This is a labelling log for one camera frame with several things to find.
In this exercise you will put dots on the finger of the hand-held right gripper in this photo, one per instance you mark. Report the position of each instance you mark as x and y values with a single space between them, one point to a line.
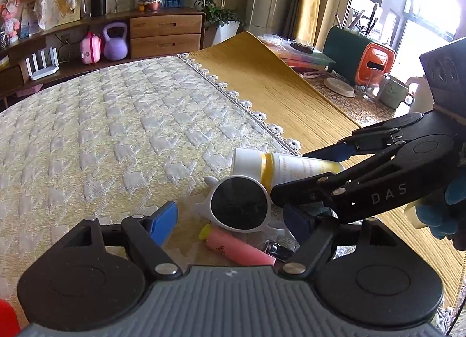
340 151
309 189

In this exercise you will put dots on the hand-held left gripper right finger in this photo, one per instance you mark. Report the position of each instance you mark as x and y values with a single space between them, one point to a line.
296 222

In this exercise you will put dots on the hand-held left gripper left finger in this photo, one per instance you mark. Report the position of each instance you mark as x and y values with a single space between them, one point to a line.
164 224

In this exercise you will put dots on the white yellow lotion bottle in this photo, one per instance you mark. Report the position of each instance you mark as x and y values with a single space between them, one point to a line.
287 167

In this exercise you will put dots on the metal nail clipper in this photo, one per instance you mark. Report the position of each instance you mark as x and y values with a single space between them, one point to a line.
278 249

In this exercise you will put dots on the white round sunglasses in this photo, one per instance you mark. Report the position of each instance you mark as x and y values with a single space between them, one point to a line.
238 204

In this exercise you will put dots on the pink tube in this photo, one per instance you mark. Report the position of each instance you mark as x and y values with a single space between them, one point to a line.
236 247

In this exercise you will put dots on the person's right hand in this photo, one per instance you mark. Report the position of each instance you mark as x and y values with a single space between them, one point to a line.
437 215

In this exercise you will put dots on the brown lace tablecloth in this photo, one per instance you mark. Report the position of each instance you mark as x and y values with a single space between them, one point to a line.
364 109

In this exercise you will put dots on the white plastic container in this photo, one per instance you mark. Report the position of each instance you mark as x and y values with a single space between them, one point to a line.
422 98

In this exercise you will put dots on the green mug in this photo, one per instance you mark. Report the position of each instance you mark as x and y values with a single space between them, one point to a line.
393 93

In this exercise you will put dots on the clear glass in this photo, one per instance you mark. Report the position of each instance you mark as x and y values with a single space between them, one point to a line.
371 85

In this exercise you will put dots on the pink scissors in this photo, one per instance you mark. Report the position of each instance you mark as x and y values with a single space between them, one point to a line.
311 75

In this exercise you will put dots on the yellow table mat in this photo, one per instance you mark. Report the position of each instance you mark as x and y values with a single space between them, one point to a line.
273 85

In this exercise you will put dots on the green desk organizer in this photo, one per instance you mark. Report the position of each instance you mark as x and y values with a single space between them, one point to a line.
342 53

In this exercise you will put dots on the stack of books in plastic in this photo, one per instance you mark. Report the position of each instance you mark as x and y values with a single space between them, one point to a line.
302 59

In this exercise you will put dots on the orange white container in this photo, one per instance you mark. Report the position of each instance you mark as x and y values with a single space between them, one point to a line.
375 56

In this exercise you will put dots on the dark patterned pouch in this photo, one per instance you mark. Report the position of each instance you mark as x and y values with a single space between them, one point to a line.
302 47

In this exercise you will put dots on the quilted cream table cloth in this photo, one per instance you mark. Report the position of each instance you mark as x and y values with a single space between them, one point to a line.
109 122

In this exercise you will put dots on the brushes in organizer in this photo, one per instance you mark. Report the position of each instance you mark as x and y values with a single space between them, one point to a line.
355 24

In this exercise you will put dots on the white plant pot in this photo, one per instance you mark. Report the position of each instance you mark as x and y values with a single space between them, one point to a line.
225 33

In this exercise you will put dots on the purple kettlebell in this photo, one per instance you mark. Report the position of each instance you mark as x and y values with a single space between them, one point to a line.
115 47

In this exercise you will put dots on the wooden cabinet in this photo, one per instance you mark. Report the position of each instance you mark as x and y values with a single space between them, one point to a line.
164 36

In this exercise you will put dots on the pink toy suitcase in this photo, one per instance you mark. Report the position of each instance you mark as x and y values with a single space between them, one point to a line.
91 49

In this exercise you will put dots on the white router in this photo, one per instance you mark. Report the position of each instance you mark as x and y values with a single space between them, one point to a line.
43 69

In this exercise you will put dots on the black speaker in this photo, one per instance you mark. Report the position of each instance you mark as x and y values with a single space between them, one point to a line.
98 4

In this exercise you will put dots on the pink plush doll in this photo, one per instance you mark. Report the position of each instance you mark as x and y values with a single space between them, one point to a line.
11 18

